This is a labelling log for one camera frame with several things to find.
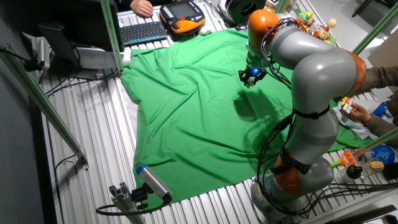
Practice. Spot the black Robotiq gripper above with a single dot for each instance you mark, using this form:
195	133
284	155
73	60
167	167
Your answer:
255	73

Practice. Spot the small orange toy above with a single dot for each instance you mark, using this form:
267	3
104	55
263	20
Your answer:
346	105

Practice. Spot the black-sleeved forearm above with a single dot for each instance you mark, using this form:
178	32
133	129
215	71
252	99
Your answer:
124	3

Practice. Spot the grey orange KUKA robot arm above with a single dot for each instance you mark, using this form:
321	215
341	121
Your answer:
317	71

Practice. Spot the hand of grey-sleeved person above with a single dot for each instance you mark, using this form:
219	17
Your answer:
360	112

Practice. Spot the hand of black-sleeved person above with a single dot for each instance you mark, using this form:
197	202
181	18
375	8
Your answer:
141	7

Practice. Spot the black round fan housing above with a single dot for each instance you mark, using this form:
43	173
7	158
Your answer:
242	9

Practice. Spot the green cloth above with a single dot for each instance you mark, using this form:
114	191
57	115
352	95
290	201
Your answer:
186	124

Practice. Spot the green yellow plastic toy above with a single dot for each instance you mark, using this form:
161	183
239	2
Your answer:
304	17

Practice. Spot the wooden doll toy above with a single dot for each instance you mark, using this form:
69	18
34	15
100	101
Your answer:
328	29

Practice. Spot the orange black teach pendant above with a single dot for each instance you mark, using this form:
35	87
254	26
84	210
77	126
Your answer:
183	15

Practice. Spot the black keyboard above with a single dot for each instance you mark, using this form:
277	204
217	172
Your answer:
143	32

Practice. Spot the orange green toy tool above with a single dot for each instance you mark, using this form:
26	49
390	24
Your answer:
343	159

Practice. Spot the white small adapter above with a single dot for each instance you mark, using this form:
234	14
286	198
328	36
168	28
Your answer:
126	57

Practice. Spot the brown cardboard sheet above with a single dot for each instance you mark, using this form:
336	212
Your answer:
385	49

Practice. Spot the clear bottle black cap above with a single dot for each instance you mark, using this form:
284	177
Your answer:
349	174

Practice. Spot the jar with orange green lid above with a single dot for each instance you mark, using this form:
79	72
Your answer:
374	165

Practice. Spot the blue plastic package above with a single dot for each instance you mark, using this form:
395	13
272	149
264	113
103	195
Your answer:
382	154

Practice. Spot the aluminium profile piece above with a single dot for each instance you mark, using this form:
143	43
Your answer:
124	202

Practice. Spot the black monitor stand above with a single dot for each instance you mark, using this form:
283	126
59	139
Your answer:
59	43

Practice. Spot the black monitor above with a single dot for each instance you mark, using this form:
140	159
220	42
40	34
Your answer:
62	18

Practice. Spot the silver cylinder device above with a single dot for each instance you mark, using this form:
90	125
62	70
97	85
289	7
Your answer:
43	53

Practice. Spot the green frame post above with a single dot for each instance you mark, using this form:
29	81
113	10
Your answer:
281	5
379	140
43	102
112	31
376	28

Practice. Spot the grey camera with blue end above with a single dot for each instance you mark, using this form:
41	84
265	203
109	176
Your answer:
154	182

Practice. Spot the grey monitor base plate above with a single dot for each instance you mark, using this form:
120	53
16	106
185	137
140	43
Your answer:
93	57

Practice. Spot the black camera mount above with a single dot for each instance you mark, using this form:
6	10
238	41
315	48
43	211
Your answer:
140	196

